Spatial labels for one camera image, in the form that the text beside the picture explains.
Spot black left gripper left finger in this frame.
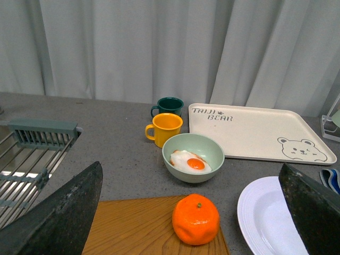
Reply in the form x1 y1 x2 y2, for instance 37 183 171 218
1 161 103 254

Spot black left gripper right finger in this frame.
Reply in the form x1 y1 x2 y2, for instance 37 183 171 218
278 163 339 254

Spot white ridged plate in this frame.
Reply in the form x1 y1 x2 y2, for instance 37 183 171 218
237 176 308 254

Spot orange mandarin fruit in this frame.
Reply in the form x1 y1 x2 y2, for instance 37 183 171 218
172 193 220 245

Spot grey blue folded cloth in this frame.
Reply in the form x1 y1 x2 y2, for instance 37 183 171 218
319 168 340 194

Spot wooden cutting board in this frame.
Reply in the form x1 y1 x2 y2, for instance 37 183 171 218
82 195 230 254

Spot metal sink drying rack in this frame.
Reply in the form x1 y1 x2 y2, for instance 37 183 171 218
1 118 82 227

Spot beige bear serving tray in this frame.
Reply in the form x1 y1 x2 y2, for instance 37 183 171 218
189 103 337 165

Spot light green bowl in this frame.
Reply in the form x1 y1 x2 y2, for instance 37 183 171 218
162 133 225 183

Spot fake fried egg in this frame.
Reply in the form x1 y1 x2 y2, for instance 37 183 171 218
170 150 212 174

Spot yellow enamel mug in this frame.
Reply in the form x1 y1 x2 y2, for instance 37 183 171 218
144 113 183 148

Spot white curtain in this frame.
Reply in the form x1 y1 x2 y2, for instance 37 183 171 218
1 1 339 117

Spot dark green enamel mug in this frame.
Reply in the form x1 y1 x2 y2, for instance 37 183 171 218
150 97 184 117

